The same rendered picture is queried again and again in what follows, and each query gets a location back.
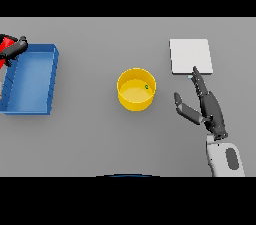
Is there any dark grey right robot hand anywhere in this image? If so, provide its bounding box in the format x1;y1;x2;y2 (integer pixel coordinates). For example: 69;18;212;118
173;65;229;141

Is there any blue tray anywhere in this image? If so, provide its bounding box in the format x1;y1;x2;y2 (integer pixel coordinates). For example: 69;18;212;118
0;43;60;116

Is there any pale square measuring scale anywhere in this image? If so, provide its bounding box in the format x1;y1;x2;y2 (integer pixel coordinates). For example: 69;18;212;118
168;38;214;76

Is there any yellow bowl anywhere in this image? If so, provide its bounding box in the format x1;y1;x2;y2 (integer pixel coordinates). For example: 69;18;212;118
116;67;157;112

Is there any red beaker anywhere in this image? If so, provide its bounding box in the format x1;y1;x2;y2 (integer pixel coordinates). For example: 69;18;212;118
0;34;20;69

